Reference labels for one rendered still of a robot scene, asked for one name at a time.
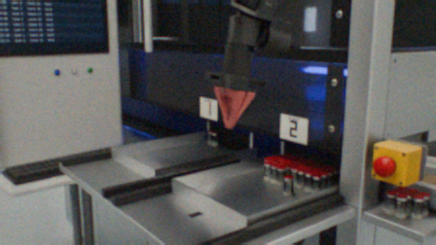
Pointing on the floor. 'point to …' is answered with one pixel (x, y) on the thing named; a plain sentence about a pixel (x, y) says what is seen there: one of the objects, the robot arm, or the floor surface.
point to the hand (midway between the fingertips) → (229, 123)
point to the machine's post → (364, 114)
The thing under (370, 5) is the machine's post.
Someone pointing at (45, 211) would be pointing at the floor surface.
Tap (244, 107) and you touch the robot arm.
